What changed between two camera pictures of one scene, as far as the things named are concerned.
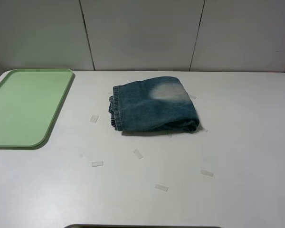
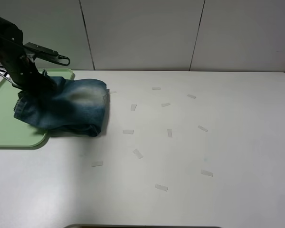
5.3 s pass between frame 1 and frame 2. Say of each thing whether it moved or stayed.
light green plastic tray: stayed
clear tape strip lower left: stayed
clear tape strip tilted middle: stayed
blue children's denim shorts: moved
